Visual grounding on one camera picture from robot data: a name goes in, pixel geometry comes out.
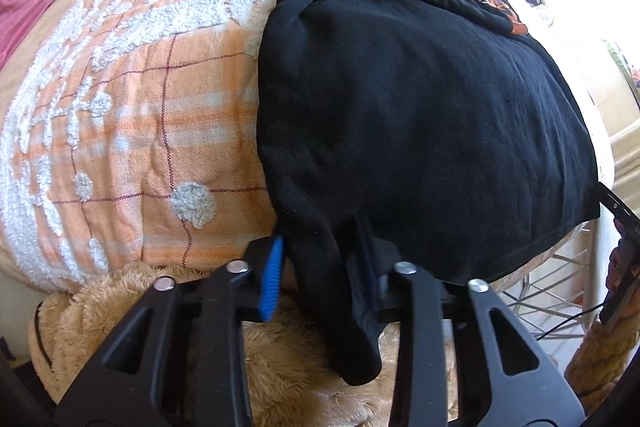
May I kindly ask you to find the person's right hand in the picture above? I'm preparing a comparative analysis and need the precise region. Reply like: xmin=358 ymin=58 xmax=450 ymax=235
xmin=606 ymin=244 xmax=629 ymax=296

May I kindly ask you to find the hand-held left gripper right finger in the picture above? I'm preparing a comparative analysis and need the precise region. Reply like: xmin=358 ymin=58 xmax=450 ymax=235
xmin=350 ymin=217 xmax=587 ymax=427

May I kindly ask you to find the tan fuzzy cloth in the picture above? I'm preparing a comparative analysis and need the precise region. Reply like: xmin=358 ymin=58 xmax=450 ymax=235
xmin=564 ymin=322 xmax=640 ymax=414

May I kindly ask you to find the orange checked tufted quilt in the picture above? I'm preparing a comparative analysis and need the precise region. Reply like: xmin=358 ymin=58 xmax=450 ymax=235
xmin=0 ymin=0 xmax=616 ymax=295

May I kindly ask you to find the black cable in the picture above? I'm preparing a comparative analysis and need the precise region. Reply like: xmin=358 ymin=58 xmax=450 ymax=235
xmin=537 ymin=304 xmax=604 ymax=341

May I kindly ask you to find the white wire rack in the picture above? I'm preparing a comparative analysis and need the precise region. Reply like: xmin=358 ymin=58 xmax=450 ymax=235
xmin=500 ymin=224 xmax=603 ymax=350

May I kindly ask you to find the beige plush blanket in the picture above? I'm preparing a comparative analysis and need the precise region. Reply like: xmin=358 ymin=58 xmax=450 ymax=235
xmin=27 ymin=262 xmax=461 ymax=427

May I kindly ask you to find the black long-sleeve shirt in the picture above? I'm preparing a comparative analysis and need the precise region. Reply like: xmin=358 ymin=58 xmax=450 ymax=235
xmin=255 ymin=0 xmax=601 ymax=389

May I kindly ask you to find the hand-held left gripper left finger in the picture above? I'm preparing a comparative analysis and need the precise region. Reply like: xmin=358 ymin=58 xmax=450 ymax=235
xmin=55 ymin=234 xmax=287 ymax=427

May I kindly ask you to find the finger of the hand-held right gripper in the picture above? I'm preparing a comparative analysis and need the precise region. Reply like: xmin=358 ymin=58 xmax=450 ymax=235
xmin=596 ymin=183 xmax=640 ymax=230

